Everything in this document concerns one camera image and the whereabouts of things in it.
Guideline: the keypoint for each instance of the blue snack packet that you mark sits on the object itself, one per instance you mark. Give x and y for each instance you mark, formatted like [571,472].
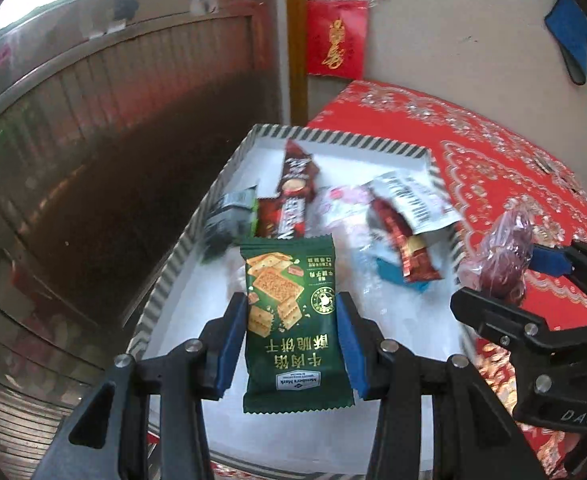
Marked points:
[391,270]

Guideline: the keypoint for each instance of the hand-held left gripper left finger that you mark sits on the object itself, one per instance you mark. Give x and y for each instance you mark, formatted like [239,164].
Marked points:
[233,345]

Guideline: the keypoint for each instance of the red gold-print snack packet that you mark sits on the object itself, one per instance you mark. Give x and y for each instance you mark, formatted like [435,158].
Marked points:
[408,245]

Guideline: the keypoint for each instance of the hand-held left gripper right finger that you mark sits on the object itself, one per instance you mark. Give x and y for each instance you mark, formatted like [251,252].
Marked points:
[353,345]

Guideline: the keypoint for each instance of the dark red long snack packet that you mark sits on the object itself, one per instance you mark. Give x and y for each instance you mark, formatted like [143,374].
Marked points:
[288,195]

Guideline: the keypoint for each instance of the white snack packet black print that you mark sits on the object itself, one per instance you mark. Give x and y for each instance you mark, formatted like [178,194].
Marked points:
[418,200]

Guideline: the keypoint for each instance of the small shiny wrappers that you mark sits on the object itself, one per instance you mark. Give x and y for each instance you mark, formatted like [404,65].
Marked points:
[543,165]

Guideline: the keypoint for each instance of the red floral tablecloth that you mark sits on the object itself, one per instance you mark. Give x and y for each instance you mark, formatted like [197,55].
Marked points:
[498,160]

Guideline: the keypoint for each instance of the dark paper door sticker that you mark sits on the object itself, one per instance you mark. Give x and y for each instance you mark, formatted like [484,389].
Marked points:
[125,7]

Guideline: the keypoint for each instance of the blue wall-hung pad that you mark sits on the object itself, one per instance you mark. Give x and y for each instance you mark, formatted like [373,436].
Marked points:
[568,25]

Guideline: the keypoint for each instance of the wooden door frame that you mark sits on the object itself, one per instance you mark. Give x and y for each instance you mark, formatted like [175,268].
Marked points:
[296,60]

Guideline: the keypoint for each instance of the red gold-print wall poster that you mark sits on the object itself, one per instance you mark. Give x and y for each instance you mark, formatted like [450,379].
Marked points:
[336,35]

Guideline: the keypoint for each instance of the striped gift box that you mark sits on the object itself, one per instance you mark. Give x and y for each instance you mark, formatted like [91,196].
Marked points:
[298,440]

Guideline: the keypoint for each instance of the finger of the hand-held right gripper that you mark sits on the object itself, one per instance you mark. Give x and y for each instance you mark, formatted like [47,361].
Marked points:
[548,260]
[483,312]

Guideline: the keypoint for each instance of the ribbed metal door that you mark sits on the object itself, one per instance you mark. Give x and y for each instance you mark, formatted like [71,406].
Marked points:
[98,160]

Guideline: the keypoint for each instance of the pink white snack packet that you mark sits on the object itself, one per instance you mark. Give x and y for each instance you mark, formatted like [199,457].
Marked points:
[343,205]

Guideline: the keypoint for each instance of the green cracker packet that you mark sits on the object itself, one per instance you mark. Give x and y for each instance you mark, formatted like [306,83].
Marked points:
[293,310]

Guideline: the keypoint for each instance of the clear bag of red dates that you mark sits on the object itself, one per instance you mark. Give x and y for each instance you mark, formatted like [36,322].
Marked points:
[503,245]

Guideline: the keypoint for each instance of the dark grey snack packet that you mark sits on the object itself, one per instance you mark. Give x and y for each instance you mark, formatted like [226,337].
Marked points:
[228,220]

